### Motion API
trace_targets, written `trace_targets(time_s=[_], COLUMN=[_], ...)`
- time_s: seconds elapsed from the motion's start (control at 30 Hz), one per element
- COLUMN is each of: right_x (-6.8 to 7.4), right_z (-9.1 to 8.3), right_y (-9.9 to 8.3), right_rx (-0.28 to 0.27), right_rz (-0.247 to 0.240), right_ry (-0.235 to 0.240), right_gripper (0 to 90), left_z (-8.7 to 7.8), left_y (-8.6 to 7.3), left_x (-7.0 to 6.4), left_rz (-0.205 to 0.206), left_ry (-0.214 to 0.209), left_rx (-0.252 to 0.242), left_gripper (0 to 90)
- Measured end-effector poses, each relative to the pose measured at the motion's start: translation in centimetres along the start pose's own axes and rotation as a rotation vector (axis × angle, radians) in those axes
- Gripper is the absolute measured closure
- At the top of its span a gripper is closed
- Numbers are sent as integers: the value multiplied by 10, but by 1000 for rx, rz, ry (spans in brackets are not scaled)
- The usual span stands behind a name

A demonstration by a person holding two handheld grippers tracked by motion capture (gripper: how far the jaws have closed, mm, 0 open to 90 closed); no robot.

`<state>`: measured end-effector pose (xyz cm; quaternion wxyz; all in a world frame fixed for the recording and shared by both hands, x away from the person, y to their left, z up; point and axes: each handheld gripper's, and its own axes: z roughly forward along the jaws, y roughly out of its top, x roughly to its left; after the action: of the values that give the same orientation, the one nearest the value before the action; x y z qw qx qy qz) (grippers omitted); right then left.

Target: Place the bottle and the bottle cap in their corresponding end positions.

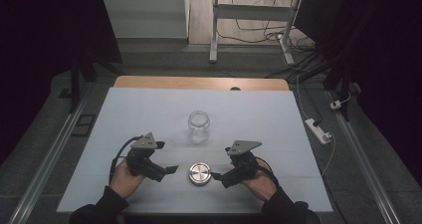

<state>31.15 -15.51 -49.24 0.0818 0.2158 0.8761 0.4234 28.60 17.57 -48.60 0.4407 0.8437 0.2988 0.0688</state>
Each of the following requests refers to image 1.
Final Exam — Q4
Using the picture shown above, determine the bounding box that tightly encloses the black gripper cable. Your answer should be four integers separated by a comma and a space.
254, 156, 281, 189
108, 135, 143, 186

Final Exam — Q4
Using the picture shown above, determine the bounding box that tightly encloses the white metal desk frame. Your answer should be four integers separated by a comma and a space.
208, 0, 304, 66

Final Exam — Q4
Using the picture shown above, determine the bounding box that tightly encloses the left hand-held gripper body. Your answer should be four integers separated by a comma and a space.
124, 131, 167, 183

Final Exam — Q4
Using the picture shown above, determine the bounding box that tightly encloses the white power strip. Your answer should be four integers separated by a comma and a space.
305, 117, 333, 145

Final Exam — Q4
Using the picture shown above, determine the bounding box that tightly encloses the aluminium floor rail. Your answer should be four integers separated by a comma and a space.
325, 90, 403, 224
7, 94, 92, 224

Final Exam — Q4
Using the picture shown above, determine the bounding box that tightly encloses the person's left hand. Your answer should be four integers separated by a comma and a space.
109, 158, 147, 200

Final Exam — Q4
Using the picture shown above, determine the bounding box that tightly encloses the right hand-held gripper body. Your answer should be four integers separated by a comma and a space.
220, 139, 263, 189

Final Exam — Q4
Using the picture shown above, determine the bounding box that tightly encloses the dark curtain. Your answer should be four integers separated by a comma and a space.
0, 0, 123, 167
294, 0, 422, 180

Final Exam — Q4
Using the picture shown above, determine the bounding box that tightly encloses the person's right hand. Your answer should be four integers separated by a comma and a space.
240, 159, 279, 203

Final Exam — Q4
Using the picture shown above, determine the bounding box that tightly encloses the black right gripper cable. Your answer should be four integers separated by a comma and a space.
254, 156, 281, 189

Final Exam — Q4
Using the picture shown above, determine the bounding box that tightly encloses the clear glass jar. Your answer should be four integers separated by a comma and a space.
187, 110, 212, 145

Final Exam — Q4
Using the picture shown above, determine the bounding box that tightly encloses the thin white cable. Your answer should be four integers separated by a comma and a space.
296, 74, 336, 178

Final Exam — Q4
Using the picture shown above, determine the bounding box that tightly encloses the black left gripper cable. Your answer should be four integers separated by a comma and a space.
108, 135, 143, 186

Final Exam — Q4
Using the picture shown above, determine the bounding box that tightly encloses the round silver metal lid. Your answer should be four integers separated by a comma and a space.
187, 161, 213, 187

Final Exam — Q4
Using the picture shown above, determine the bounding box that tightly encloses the wooden table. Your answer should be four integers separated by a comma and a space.
112, 75, 291, 93

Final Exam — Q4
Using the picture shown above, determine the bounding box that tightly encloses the bundle of floor cables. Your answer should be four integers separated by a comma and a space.
217, 0, 324, 80

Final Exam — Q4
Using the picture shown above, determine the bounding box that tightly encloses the black metal stand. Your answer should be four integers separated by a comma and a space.
321, 50, 354, 122
59, 50, 99, 114

